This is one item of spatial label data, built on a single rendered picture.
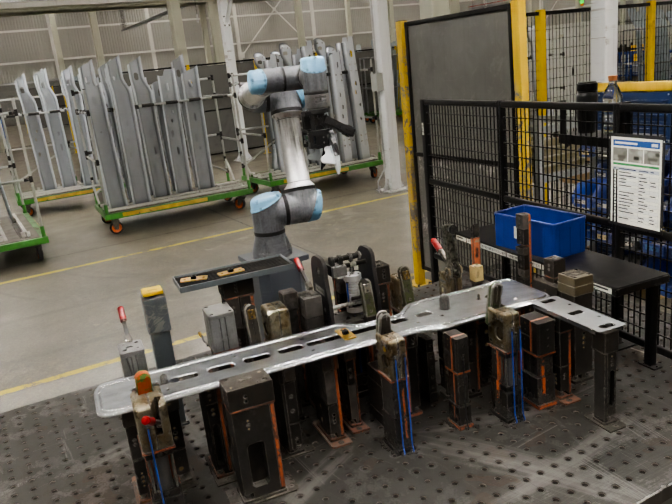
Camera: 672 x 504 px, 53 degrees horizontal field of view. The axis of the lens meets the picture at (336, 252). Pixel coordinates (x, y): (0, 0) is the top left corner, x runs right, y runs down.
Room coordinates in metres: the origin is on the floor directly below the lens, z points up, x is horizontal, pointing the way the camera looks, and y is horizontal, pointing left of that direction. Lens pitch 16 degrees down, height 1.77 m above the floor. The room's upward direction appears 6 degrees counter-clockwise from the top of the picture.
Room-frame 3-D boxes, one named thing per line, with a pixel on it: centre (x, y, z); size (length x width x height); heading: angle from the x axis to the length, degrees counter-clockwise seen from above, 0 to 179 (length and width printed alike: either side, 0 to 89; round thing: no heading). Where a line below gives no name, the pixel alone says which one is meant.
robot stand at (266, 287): (2.42, 0.24, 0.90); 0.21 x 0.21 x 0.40; 28
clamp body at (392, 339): (1.68, -0.12, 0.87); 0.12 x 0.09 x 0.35; 21
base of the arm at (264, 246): (2.42, 0.24, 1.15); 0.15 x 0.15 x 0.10
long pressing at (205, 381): (1.81, 0.01, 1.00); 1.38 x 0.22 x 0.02; 111
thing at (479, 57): (4.50, -0.92, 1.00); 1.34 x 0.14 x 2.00; 28
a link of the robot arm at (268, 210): (2.42, 0.23, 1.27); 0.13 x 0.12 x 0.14; 105
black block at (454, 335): (1.76, -0.32, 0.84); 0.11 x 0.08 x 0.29; 21
